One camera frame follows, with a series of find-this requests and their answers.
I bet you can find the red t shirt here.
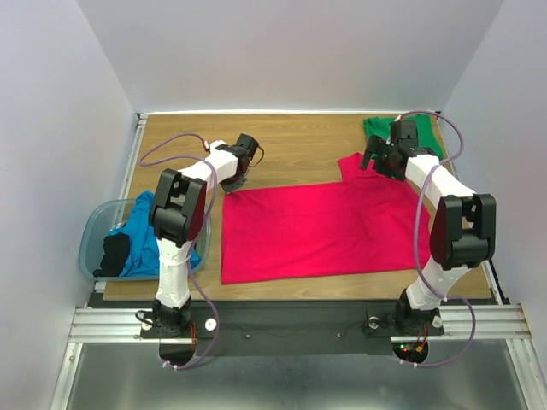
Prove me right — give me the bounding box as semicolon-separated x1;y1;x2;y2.
221;153;430;284

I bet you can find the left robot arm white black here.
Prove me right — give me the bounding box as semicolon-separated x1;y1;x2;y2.
149;134;261;337

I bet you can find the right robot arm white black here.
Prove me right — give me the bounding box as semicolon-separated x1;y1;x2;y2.
361;114;497;334

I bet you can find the folded green t shirt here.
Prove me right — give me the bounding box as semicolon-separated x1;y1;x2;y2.
363;114;444;160

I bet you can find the blue t shirt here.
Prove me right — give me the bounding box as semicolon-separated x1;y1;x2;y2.
106;190;202;278

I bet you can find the teal plastic bin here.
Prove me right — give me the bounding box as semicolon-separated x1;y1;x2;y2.
78;198;211;281

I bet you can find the black garment in bin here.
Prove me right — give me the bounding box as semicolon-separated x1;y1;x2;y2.
93;233;130;278

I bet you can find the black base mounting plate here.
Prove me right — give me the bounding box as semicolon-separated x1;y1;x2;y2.
140;299;445;358

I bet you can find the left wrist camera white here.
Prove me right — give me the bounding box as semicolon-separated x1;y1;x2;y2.
202;139;226;154

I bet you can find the aluminium frame rail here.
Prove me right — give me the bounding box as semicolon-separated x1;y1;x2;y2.
68;308;191;344

